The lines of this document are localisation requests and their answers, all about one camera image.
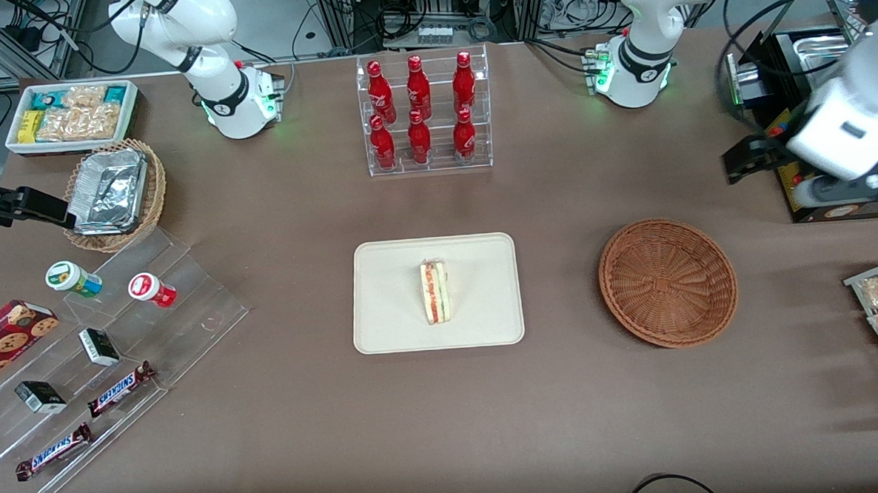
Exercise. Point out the white plastic snack bin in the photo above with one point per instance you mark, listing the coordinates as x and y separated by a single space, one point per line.
131 112

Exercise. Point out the black food warmer case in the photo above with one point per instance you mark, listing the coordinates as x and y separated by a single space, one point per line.
780 76

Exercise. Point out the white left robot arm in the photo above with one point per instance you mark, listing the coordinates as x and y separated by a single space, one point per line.
640 15

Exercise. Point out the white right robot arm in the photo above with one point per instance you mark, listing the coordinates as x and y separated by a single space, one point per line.
177 28

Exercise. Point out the triangular sandwich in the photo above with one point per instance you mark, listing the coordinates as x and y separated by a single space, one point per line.
437 295

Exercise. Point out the steel warmer pan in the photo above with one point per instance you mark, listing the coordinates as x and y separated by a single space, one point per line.
827 52

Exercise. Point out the small dark box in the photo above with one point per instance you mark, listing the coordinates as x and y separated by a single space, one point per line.
99 347
40 397

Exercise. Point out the small clear snack bag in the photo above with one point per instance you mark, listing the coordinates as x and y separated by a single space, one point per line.
84 97

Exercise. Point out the red lid cup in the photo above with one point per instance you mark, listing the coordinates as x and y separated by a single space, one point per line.
148 287

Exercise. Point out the red cola bottle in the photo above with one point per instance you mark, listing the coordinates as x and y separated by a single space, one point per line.
383 147
418 88
379 90
464 137
464 82
419 141

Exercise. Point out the clear acrylic stepped display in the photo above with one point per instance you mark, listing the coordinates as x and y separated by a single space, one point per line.
183 317

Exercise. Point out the tan wicker basket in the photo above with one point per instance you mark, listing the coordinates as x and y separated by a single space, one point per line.
156 192

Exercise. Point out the stacked aluminium foil trays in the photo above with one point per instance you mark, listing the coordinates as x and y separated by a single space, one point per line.
109 190

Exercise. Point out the Snickers chocolate bar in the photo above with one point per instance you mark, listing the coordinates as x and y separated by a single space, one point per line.
119 390
54 451

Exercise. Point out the teal snack pack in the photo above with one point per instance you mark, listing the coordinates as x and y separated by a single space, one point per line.
115 95
47 99

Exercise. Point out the white power strip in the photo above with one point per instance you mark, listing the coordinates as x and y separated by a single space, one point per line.
435 34

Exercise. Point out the yellow snack pack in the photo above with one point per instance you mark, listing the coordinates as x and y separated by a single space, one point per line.
29 126

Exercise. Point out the clear acrylic bottle rack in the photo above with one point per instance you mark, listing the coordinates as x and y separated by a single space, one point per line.
437 61

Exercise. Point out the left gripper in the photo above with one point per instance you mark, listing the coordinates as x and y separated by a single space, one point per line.
773 152

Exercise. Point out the round brown wicker basket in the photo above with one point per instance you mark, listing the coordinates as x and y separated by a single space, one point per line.
667 285

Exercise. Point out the cream plastic tray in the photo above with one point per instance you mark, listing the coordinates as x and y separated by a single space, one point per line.
389 300

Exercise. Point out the green lid cup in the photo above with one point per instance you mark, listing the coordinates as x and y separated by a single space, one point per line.
66 277

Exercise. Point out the red cookie box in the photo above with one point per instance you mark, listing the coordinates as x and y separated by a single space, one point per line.
9 339

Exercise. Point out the large clear snack bag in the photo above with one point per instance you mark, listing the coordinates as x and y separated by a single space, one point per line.
82 123

